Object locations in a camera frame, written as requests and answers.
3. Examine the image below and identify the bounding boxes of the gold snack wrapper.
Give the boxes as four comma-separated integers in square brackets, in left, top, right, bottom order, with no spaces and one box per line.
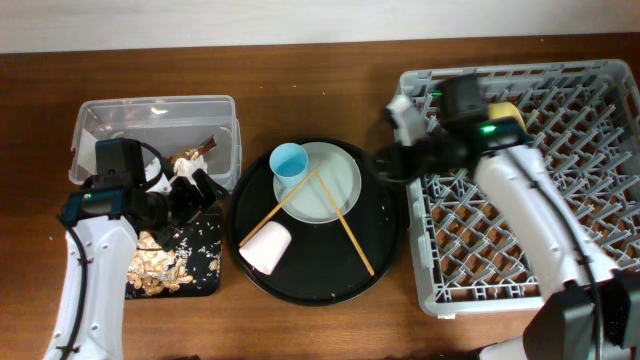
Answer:
[170,136,216,164]

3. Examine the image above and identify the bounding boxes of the white tissue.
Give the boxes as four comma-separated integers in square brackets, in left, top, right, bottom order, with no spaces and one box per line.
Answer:
[173,155,208,185]

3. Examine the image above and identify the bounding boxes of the yellow bowl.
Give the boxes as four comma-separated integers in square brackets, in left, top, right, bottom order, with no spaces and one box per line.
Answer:
[487,102,527,132]

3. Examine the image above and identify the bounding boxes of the peanut shell food scraps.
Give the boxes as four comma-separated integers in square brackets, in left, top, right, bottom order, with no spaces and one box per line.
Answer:
[124,219,221,296]

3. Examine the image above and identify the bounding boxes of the pink plastic cup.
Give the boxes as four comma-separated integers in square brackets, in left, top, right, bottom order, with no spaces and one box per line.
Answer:
[239,221,292,275]

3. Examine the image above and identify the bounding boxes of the blue plastic cup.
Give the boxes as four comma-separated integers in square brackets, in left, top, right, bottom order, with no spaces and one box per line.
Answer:
[269,143,309,188]

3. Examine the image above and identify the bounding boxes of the wooden chopstick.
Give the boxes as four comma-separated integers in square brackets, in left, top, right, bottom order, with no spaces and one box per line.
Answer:
[315,174,375,277]
[239,163,322,248]

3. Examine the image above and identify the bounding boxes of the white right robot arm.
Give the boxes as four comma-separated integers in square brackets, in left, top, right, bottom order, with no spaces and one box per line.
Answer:
[373,115,639,359]

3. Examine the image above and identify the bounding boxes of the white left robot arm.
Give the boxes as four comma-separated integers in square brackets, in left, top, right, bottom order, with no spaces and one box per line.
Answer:
[45,169,229,359]

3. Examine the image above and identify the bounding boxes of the grey dishwasher rack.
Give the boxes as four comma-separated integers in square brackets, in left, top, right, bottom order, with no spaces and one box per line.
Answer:
[407,59,639,318]

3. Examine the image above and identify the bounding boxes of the black rectangular tray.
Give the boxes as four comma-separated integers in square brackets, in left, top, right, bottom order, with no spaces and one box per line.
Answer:
[122,204,223,300]

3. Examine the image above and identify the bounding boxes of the clear plastic bin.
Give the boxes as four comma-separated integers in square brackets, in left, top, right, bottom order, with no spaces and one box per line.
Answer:
[69,95,242,191]

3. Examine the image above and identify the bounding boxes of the round black serving tray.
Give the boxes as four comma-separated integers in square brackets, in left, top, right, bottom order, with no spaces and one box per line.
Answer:
[227,138,406,306]

